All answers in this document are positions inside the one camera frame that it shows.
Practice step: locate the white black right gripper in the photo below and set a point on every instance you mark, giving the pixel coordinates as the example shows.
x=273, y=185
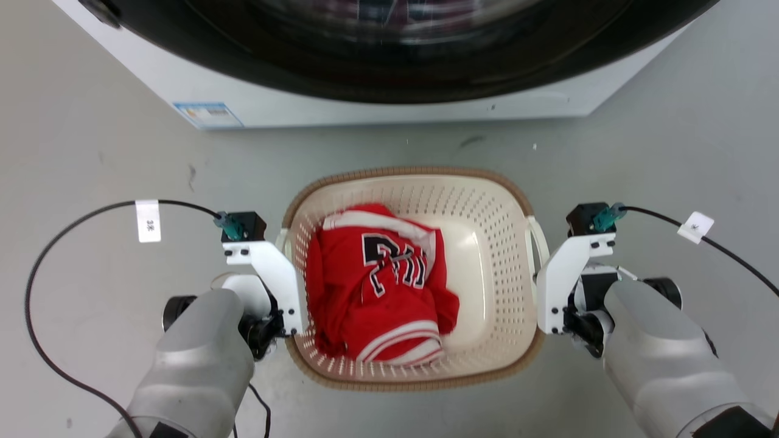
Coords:
x=557, y=286

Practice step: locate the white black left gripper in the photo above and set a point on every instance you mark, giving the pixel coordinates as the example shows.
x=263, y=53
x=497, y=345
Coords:
x=277, y=274

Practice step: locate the cream perforated laundry basket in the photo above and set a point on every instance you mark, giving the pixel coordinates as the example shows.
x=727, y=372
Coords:
x=481, y=243

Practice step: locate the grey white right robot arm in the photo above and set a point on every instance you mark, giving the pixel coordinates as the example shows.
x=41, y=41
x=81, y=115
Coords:
x=663, y=359

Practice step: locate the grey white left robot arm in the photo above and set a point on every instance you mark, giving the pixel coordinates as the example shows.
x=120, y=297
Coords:
x=195, y=359

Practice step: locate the red basketball jersey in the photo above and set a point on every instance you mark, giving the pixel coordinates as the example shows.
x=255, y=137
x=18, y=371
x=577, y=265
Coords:
x=377, y=292

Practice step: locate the white washing machine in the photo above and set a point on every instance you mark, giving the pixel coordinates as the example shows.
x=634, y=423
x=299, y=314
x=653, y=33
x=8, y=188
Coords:
x=286, y=106

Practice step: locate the blue white energy label sticker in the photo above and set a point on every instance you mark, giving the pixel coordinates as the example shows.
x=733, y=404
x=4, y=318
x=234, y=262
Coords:
x=208, y=114

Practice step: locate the black round washing machine door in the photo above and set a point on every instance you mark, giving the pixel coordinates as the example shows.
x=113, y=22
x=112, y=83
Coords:
x=389, y=73

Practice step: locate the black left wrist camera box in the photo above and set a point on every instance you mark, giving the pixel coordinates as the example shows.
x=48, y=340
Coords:
x=252, y=225

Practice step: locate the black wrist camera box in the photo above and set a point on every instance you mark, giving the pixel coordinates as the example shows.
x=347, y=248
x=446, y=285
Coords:
x=581, y=220
x=252, y=225

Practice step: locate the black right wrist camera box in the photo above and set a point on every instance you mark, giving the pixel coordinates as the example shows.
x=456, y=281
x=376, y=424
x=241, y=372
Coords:
x=581, y=220

